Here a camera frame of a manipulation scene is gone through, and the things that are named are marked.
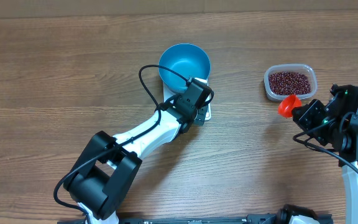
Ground red measuring scoop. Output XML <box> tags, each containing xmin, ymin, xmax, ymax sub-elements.
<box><xmin>278</xmin><ymin>95</ymin><xmax>302</xmax><ymax>118</ymax></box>

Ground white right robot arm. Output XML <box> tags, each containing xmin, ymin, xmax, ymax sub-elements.
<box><xmin>291</xmin><ymin>85</ymin><xmax>358</xmax><ymax>223</ymax></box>

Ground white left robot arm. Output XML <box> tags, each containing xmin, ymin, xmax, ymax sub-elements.
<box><xmin>56</xmin><ymin>96</ymin><xmax>211</xmax><ymax>223</ymax></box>

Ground white digital kitchen scale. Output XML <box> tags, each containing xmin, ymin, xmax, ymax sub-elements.
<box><xmin>163</xmin><ymin>78</ymin><xmax>212</xmax><ymax>121</ymax></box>

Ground teal plastic bowl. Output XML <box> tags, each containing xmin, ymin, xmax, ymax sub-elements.
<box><xmin>158</xmin><ymin>43</ymin><xmax>211</xmax><ymax>93</ymax></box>

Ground red azuki beans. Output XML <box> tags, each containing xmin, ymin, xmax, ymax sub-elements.
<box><xmin>268</xmin><ymin>72</ymin><xmax>311</xmax><ymax>95</ymax></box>

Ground clear plastic container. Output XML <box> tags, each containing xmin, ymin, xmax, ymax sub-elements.
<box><xmin>264</xmin><ymin>63</ymin><xmax>318</xmax><ymax>101</ymax></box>

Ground brown cardboard backdrop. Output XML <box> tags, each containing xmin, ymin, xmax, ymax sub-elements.
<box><xmin>0</xmin><ymin>0</ymin><xmax>358</xmax><ymax>19</ymax></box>

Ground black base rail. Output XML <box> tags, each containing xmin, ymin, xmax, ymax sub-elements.
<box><xmin>57</xmin><ymin>203</ymin><xmax>334</xmax><ymax>224</ymax></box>

